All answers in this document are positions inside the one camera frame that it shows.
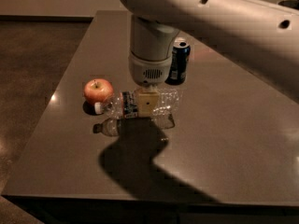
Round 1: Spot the red apple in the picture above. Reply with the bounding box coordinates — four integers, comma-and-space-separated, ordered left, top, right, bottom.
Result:
83, 78, 114, 105

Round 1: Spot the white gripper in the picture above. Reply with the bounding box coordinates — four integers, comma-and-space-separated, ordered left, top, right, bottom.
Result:
128, 53, 172, 118

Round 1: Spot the blue soda can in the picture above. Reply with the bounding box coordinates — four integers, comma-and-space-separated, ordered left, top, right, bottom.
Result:
166, 37, 191, 85

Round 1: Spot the clear plastic water bottle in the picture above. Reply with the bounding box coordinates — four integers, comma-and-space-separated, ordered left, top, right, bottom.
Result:
94, 88, 179, 119

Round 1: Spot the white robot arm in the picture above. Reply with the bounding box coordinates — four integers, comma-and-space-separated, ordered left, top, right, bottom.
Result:
121, 0, 299, 101

